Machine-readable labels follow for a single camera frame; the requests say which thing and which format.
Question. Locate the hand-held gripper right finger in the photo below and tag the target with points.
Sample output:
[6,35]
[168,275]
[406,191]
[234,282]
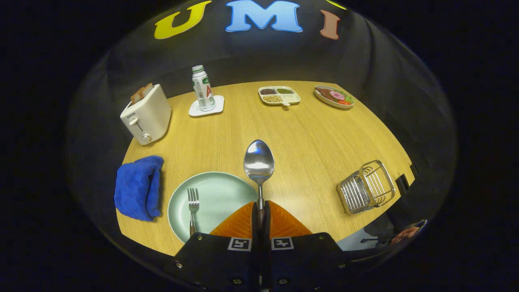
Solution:
[300,259]

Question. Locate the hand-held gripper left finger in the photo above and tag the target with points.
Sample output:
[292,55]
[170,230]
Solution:
[227,259]

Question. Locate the pale green plate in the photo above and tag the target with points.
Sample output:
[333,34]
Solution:
[221,198]

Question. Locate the blue folded towel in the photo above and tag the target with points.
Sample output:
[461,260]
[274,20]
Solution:
[136,188]

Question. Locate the black table clamp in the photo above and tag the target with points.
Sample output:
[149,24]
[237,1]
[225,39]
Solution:
[402,184]
[414,169]

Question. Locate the white square coaster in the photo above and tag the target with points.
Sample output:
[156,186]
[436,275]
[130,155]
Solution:
[217,106]

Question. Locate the white toaster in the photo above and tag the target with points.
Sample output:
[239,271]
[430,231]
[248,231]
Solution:
[148,121]

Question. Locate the white divided tray of beans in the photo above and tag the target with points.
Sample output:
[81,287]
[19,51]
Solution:
[279,95]

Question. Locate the oval plate of food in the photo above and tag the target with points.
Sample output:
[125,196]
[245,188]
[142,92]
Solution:
[332,96]

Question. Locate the white drink bottle green cap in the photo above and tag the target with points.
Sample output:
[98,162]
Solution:
[202,89]

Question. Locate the toast slice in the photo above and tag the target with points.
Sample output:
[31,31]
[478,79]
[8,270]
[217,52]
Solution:
[136,97]
[147,90]

